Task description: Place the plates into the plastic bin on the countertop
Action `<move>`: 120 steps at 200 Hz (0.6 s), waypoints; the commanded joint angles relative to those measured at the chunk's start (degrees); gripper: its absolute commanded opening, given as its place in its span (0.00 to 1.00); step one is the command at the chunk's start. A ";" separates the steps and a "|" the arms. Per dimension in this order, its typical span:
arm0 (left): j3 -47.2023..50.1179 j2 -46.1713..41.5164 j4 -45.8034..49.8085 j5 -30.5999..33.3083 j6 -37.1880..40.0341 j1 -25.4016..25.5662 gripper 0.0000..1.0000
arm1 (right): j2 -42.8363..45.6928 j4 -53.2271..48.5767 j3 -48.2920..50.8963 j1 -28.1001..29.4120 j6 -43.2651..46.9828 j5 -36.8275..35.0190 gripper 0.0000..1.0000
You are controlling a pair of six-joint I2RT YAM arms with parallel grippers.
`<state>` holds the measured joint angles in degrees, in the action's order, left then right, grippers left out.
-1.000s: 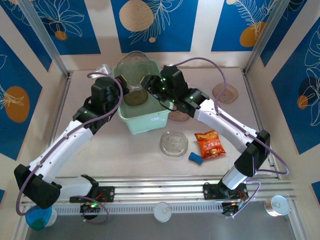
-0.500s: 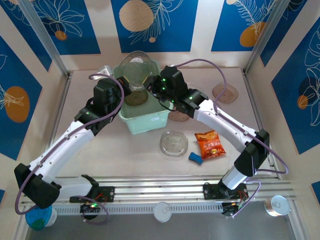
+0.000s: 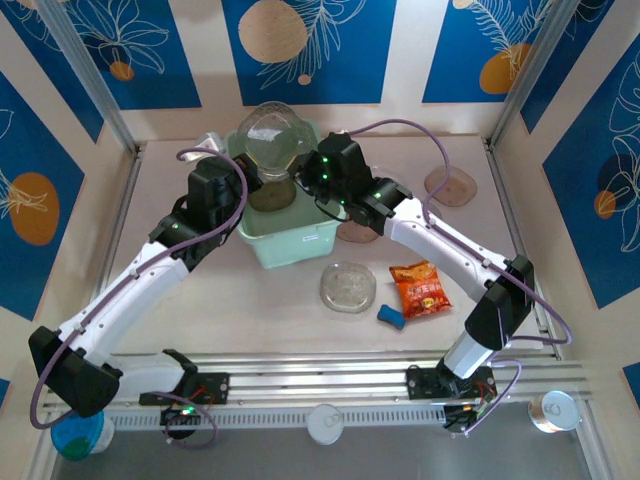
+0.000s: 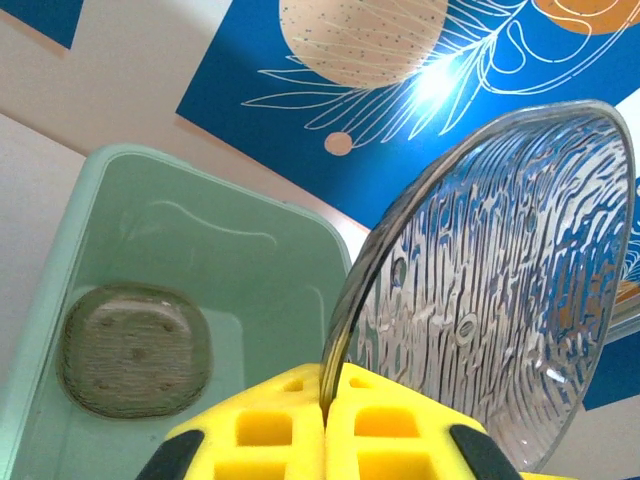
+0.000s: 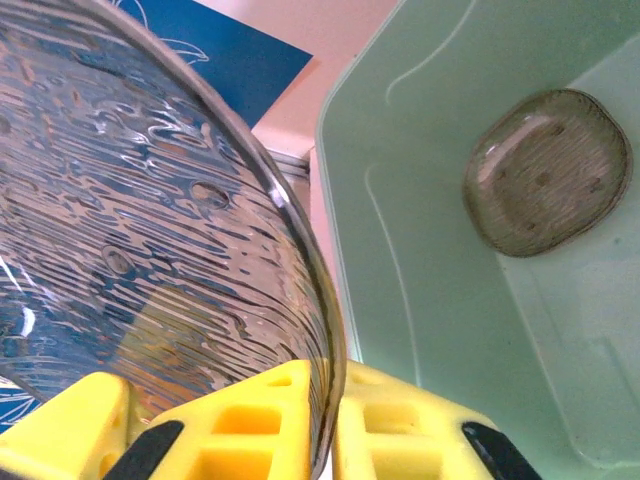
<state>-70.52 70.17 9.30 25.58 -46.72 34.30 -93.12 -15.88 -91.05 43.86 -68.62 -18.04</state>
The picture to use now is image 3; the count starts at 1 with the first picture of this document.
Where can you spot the aluminium corner post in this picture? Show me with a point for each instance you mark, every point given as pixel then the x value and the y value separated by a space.
pixel 530 75
pixel 92 75

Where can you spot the silver pull-tab can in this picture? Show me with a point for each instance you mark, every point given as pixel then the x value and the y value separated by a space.
pixel 552 411

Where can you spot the blue sponge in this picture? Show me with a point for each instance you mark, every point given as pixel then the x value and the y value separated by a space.
pixel 390 316

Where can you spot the black controller board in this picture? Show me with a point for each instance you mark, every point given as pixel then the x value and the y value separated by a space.
pixel 457 417
pixel 175 415

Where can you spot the orange snack bag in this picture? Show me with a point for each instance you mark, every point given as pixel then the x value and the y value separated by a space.
pixel 420 292

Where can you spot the white round can lid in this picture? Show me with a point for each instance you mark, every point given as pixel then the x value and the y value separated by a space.
pixel 325 424

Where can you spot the blue-lidded plastic container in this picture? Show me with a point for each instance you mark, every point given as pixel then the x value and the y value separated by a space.
pixel 80 437

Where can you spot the aluminium front rail bed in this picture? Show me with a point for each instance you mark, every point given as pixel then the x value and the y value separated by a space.
pixel 310 375

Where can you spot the green plastic bin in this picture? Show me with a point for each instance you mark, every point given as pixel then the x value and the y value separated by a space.
pixel 295 250

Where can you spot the brown tinted glass plate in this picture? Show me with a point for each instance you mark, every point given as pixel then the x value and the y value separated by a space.
pixel 272 197
pixel 457 187
pixel 357 234

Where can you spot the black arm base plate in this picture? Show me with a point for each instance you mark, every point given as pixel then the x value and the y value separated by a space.
pixel 215 387
pixel 420 382

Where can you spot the aluminium side rail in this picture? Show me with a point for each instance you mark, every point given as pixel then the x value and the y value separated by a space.
pixel 127 185
pixel 507 200

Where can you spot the clear glass plate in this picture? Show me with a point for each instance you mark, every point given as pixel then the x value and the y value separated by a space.
pixel 270 135
pixel 347 287

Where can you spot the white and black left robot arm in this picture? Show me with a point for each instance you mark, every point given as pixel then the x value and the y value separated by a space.
pixel 125 295

